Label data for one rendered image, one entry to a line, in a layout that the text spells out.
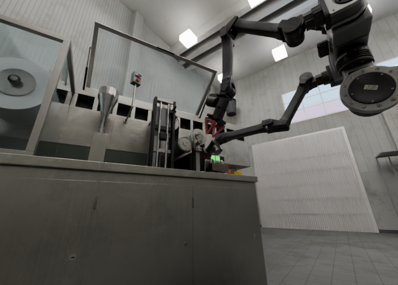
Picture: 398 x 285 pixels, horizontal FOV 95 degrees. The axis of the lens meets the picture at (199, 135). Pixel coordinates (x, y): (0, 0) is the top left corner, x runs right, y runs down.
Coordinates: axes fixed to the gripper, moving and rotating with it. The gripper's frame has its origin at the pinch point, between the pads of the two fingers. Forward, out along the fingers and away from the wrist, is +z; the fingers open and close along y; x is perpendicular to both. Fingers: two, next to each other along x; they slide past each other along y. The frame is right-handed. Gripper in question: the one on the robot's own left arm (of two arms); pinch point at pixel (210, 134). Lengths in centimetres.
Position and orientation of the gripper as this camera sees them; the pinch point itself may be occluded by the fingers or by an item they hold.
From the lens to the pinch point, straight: 94.6
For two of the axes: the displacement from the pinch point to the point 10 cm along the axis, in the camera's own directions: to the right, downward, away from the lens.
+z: -3.9, 9.2, -0.5
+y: -5.9, -2.9, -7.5
